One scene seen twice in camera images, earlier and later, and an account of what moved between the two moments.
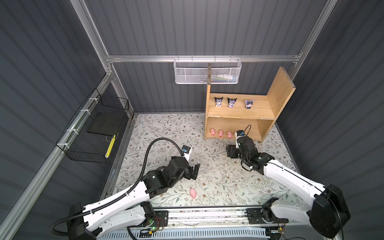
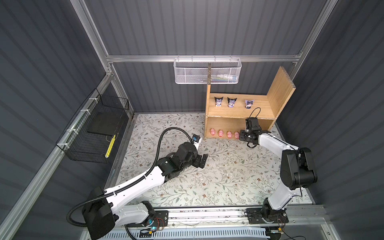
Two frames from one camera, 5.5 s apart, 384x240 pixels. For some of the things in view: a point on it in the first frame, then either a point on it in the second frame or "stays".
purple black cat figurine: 249,104 stays
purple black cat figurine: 231,102 stays
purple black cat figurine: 218,101 stays
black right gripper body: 234,152 -> 247,134
